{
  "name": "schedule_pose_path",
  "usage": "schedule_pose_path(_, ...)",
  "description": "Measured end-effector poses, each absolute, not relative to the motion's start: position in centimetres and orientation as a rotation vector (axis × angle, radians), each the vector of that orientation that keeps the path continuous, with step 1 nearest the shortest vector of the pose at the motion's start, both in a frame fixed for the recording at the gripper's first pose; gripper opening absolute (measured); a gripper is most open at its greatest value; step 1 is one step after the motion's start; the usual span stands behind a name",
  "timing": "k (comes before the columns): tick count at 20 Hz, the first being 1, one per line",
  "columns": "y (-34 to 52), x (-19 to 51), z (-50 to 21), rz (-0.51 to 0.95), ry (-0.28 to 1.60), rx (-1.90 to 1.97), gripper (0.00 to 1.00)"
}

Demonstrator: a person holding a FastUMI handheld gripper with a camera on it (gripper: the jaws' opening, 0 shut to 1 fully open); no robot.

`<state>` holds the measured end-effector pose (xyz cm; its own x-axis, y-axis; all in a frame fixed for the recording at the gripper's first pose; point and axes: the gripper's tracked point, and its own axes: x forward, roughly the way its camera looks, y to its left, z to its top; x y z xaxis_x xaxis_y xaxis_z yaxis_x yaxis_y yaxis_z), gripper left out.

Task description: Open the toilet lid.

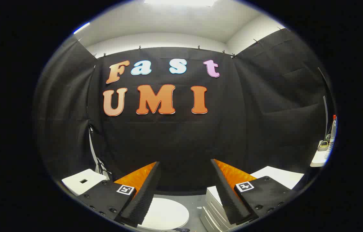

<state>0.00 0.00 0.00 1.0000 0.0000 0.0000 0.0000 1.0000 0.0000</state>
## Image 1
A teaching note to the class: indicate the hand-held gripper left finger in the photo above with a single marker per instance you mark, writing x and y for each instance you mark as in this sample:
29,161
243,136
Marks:
143,196

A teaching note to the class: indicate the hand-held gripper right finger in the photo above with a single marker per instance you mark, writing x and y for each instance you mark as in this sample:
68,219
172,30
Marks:
228,196

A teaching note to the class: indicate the black metal stand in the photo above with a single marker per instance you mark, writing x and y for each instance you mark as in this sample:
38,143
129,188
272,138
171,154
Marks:
99,164

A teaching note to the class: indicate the white drawer cabinet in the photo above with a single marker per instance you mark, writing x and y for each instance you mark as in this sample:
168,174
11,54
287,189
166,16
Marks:
281,177

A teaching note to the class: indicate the black backdrop cloth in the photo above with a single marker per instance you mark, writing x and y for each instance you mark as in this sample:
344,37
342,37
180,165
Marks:
175,145

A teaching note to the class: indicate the white box with square hole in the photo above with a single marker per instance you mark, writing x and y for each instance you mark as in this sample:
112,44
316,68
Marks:
75,182

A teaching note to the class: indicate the white side shelf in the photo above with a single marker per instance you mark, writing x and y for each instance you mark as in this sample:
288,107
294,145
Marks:
319,159

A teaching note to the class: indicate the clear bottle with red cap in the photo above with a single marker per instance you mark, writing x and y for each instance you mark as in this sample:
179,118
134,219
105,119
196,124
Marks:
332,135

